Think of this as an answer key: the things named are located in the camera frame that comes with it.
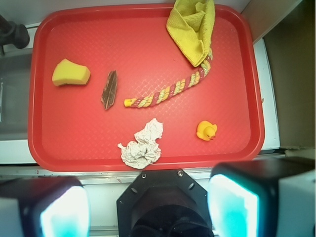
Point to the brown wood bark piece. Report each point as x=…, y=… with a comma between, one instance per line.
x=109, y=91

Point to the crumpled white paper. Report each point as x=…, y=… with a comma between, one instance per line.
x=144, y=149

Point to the yellow rubber duck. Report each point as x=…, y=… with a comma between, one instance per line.
x=206, y=131

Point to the black knob fixture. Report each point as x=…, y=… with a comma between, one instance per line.
x=12, y=33

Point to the black octagonal mount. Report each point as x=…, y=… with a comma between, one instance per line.
x=167, y=203

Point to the yellow sponge piece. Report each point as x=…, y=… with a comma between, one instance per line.
x=68, y=72

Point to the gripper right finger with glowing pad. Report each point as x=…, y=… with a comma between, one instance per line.
x=274, y=197

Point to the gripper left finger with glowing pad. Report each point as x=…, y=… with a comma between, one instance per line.
x=44, y=207

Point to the red plastic tray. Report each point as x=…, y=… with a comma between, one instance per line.
x=68, y=127

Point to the yellow microfiber cloth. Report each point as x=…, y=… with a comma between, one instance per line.
x=190, y=25

